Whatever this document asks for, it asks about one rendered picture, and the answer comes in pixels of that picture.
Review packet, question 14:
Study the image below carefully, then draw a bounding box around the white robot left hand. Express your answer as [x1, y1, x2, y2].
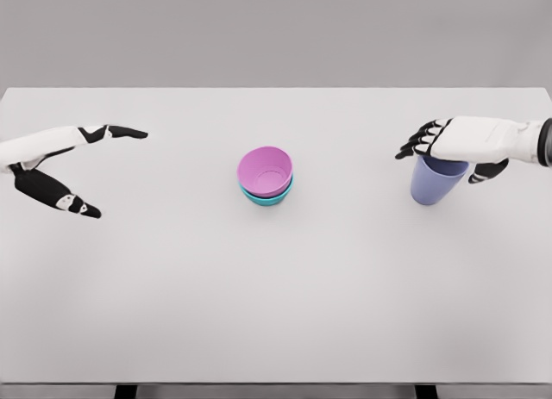
[0, 123, 149, 220]

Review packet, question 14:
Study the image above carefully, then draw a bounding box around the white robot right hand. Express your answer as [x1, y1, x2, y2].
[394, 115, 523, 185]

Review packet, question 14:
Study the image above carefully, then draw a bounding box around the lavender plastic cup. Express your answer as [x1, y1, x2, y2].
[410, 155, 470, 208]

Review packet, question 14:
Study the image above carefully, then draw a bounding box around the pink plastic bowl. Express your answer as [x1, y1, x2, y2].
[236, 146, 294, 198]

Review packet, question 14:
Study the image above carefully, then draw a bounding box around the teal plastic bowl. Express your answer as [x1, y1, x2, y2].
[239, 174, 296, 209]

